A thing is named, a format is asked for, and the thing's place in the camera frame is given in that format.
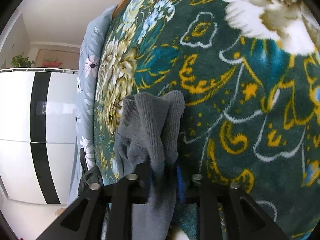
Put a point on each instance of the dark green-black garment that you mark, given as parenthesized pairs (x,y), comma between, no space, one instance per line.
(88,177)

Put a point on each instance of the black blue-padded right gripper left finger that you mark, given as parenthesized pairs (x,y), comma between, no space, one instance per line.
(83,219)

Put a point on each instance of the light blue floral quilt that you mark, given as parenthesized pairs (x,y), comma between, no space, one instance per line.
(86,83)

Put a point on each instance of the white black-striped wardrobe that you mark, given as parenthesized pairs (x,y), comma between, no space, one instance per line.
(37,135)

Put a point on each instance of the teal floral plush blanket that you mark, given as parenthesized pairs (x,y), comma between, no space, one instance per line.
(249,74)

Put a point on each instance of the green potted plant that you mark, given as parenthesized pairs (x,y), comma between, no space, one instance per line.
(20,61)

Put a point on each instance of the grey sweatshirt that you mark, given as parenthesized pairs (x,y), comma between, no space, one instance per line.
(148,130)

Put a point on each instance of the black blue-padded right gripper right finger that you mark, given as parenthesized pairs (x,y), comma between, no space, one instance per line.
(207,210)

